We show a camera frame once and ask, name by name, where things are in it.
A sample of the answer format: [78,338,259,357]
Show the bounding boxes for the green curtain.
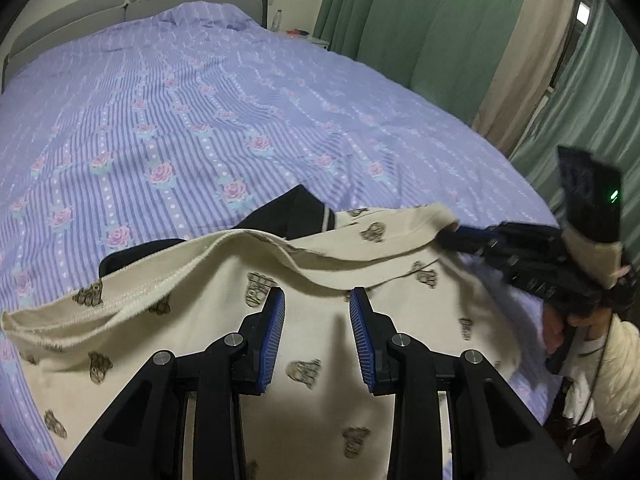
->
[509,22,640,213]
[314,0,537,128]

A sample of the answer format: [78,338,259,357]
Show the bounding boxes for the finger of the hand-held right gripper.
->
[452,225,501,242]
[439,232,503,258]

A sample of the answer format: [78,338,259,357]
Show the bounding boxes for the person's right hand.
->
[541,305,608,356]

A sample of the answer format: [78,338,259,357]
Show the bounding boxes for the beige curtain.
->
[470,0,583,157]

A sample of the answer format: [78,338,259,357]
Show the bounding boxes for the black cable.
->
[562,330,615,441]

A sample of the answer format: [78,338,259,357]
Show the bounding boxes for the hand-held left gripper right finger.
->
[348,286,581,480]

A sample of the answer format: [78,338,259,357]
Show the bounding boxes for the purple striped floral duvet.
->
[0,2,562,476]

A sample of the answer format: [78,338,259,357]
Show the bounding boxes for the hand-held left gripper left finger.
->
[55,287,287,480]

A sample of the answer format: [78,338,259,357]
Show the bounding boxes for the person's right forearm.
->
[560,310,640,456]

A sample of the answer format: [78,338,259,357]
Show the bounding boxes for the cream bear print polo shirt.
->
[0,185,526,480]

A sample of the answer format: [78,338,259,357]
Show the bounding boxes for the window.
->
[549,0,598,96]

